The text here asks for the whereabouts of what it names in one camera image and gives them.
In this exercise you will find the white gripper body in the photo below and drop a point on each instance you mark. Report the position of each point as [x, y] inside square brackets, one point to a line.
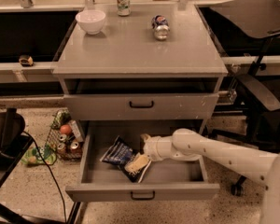
[153, 149]

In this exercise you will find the blue chip bag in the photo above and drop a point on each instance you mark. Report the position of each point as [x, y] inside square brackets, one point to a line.
[119, 154]

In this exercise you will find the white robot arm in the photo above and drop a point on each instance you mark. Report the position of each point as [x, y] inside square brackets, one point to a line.
[259, 166]

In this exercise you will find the open grey middle drawer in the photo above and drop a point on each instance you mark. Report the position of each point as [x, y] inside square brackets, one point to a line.
[163, 181]

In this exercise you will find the closed grey top drawer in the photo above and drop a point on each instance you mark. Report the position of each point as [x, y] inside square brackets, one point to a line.
[140, 106]

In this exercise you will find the grey drawer cabinet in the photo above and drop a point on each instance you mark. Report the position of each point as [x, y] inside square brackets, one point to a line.
[126, 58]

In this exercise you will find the green chip bag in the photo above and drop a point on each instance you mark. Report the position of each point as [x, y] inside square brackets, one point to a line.
[61, 118]

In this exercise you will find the red soda can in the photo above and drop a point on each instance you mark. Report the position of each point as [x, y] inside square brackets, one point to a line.
[75, 147]

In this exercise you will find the orange fruit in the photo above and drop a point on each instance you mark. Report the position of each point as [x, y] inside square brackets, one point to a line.
[65, 129]

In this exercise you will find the silver soda can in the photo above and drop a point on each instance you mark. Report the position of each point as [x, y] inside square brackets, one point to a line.
[62, 137]

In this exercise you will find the lying blue pepsi can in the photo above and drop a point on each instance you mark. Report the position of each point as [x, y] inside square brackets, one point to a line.
[160, 27]

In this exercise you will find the white bowl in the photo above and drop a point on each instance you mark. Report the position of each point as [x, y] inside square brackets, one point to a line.
[91, 21]

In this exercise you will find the black chair left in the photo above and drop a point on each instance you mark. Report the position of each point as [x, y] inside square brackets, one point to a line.
[14, 141]

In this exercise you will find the upright green soda can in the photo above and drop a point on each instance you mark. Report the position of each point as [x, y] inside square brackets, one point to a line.
[123, 7]

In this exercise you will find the yellow tape measure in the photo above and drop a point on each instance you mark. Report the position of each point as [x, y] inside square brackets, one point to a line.
[26, 60]

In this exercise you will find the black office chair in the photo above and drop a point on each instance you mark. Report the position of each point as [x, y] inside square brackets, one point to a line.
[250, 27]

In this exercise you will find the wire basket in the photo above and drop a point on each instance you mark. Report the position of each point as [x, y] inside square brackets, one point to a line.
[63, 148]

